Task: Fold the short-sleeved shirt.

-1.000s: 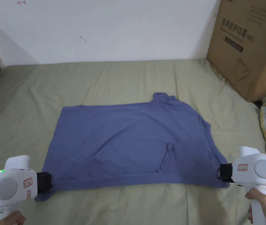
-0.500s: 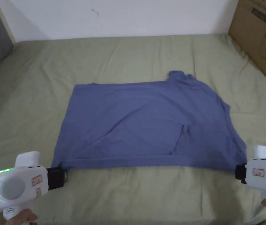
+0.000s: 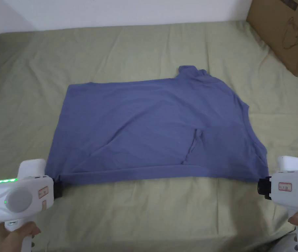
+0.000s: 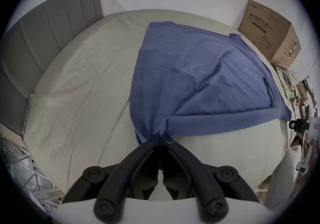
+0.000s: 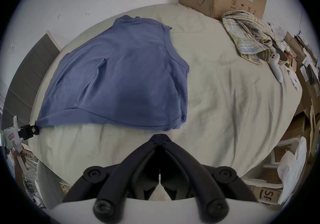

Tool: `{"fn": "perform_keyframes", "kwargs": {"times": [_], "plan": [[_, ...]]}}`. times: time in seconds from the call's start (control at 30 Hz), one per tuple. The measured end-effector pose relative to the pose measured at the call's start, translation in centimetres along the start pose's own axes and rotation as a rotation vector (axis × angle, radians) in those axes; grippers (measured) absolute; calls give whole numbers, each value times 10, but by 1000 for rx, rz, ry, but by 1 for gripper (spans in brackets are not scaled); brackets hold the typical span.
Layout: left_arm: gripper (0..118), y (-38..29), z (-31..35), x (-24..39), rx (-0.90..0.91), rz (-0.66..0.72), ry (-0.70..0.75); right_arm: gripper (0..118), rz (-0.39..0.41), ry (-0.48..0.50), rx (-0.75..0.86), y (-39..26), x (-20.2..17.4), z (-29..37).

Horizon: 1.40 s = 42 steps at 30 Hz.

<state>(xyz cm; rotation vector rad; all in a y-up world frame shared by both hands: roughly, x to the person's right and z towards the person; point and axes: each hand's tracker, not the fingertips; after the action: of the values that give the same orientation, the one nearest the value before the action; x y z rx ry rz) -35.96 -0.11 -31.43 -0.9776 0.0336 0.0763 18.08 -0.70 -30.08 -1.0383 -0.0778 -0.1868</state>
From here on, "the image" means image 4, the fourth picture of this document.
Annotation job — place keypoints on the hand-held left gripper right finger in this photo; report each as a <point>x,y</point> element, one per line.
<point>192,168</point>

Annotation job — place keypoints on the white metal rack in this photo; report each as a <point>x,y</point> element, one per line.
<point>27,178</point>

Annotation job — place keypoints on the grey padded headboard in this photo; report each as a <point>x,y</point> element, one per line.
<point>37,43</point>

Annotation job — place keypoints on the dark blue shirt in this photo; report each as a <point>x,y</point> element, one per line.
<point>200,73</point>

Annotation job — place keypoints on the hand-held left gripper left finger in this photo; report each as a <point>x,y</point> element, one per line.
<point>130,168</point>

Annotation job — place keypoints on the bed with beige sheet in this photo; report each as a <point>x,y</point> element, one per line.
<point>82,88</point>

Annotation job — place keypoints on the brown cardboard carton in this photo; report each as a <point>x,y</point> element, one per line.
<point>271,33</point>

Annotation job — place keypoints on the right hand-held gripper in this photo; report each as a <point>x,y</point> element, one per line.
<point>303,125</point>

